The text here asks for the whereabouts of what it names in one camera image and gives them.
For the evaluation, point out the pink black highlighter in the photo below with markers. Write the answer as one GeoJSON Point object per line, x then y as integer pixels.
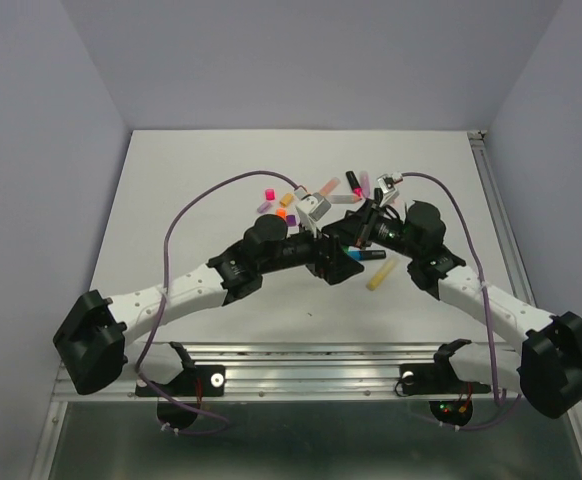
{"type": "Point", "coordinates": [354, 184]}

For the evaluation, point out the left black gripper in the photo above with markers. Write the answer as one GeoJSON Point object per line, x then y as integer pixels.
{"type": "Point", "coordinates": [335, 268]}

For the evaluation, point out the pastel yellow highlighter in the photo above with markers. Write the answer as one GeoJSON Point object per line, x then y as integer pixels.
{"type": "Point", "coordinates": [382, 273]}

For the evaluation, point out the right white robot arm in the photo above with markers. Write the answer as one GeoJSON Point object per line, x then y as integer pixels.
{"type": "Point", "coordinates": [543, 357]}

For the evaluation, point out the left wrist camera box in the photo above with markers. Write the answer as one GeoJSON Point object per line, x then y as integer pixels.
{"type": "Point", "coordinates": [310, 211]}

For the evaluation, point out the bright orange pen cap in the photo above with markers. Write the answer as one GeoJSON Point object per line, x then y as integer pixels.
{"type": "Point", "coordinates": [281, 213]}

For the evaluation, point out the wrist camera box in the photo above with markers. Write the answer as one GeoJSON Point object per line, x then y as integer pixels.
{"type": "Point", "coordinates": [310, 211]}
{"type": "Point", "coordinates": [388, 185]}

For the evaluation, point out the lilac pen cap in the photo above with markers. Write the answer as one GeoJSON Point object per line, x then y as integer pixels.
{"type": "Point", "coordinates": [264, 207]}

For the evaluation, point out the clear orange-tip highlighter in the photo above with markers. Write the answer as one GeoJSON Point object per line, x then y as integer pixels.
{"type": "Point", "coordinates": [344, 199]}

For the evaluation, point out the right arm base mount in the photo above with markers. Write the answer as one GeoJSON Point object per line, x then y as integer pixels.
{"type": "Point", "coordinates": [438, 378]}

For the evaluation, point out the pastel orange pen cap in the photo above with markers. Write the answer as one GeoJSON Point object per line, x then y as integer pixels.
{"type": "Point", "coordinates": [286, 200]}

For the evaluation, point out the blue black highlighter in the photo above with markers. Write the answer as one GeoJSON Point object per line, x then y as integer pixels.
{"type": "Point", "coordinates": [367, 255]}

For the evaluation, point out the aluminium rail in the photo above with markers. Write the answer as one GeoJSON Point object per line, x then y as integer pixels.
{"type": "Point", "coordinates": [310, 372]}
{"type": "Point", "coordinates": [518, 278]}

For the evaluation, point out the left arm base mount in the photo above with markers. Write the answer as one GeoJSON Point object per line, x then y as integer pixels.
{"type": "Point", "coordinates": [181, 386]}

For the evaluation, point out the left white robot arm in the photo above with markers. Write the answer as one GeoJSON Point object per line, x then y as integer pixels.
{"type": "Point", "coordinates": [96, 337]}

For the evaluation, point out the aluminium right rail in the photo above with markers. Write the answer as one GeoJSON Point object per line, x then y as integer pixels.
{"type": "Point", "coordinates": [518, 278]}

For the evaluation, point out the pastel orange highlighter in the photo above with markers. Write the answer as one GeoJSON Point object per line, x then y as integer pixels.
{"type": "Point", "coordinates": [328, 188]}

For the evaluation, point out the aluminium front rail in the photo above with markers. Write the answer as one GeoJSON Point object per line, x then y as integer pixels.
{"type": "Point", "coordinates": [310, 372]}

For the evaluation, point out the pastel lilac highlighter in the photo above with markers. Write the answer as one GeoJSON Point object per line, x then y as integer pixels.
{"type": "Point", "coordinates": [365, 184]}

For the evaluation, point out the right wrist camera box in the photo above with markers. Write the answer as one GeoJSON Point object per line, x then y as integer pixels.
{"type": "Point", "coordinates": [388, 185]}

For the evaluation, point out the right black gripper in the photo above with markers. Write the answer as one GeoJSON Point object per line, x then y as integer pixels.
{"type": "Point", "coordinates": [352, 230]}

